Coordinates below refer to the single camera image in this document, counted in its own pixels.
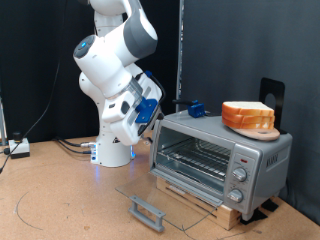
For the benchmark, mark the aluminium vertical frame pole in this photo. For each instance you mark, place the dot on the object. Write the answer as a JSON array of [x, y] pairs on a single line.
[[180, 50]]

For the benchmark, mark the white box with black button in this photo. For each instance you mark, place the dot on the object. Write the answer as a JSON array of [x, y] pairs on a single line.
[[19, 146]]

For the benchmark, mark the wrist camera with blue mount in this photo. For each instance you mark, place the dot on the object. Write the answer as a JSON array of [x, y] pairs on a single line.
[[146, 110]]

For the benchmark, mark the silver oven knob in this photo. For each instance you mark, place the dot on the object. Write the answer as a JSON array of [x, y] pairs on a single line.
[[240, 174], [235, 196]]

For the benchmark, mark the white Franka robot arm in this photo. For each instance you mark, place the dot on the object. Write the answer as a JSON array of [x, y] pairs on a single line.
[[106, 153]]

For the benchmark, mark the gray backdrop curtain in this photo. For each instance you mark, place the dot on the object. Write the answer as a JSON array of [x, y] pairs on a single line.
[[283, 40]]

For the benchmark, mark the black metal bookend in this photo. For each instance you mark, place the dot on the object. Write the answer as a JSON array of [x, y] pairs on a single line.
[[273, 86]]

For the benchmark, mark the thin metal bar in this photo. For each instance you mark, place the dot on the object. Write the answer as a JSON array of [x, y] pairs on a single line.
[[2, 123]]

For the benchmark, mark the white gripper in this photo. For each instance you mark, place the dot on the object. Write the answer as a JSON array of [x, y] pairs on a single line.
[[130, 133]]

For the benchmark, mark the black tape patch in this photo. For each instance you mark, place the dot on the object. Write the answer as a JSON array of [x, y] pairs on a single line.
[[253, 217], [270, 205]]

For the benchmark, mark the black backdrop curtain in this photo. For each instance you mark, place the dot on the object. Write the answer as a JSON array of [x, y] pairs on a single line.
[[26, 50]]

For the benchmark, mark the silver toaster oven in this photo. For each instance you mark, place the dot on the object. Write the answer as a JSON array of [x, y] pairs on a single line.
[[200, 128]]

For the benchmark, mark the slotted wooden block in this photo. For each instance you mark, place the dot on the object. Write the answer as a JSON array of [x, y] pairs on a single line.
[[230, 216]]

